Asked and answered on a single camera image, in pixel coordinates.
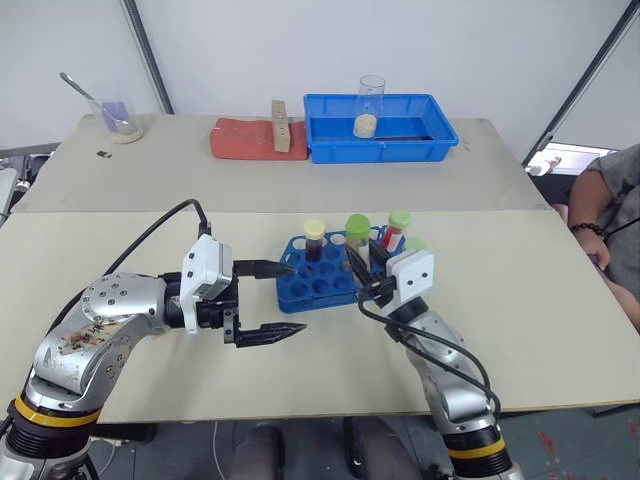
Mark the small black clip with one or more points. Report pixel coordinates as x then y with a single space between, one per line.
104 154

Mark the green-capped red test tube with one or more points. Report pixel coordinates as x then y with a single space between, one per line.
396 232

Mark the red brick block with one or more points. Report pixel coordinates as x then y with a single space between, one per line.
240 140

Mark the metal spoon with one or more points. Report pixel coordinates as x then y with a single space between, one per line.
82 90

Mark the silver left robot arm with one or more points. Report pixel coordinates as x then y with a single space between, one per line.
85 340

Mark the person bare hand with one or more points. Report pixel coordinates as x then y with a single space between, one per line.
597 250

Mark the grey metal diagonal pole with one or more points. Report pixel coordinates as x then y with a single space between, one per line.
150 55
580 80

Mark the person leg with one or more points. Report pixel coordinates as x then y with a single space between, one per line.
627 300

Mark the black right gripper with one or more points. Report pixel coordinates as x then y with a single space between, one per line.
384 286

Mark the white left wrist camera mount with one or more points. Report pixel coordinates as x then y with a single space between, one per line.
205 270

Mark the blue test tube rack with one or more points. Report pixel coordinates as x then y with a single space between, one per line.
320 287

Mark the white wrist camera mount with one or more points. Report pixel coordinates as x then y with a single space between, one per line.
412 275
205 270

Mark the purple lit screen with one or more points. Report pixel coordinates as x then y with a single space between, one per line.
575 160

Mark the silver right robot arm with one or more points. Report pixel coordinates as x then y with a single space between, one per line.
445 370

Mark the grey-shirted person torso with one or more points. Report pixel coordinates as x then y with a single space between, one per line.
622 200

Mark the yellow-capped dark red test tube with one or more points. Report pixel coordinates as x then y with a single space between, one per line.
315 245

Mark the blue plastic bin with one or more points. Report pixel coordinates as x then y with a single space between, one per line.
345 145

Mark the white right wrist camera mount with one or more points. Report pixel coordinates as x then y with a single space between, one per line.
412 275

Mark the person bare forearm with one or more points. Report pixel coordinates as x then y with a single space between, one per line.
585 200

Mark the clear glass cylinder with powder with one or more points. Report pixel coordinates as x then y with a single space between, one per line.
367 110

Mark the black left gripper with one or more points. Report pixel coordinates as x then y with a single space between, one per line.
220 312

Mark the wooden block with holes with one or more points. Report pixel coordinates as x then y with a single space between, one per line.
281 127

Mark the green-capped brown test tube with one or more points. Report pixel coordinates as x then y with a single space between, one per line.
358 226

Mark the glass beaker with purple label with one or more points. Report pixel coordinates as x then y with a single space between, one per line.
119 122

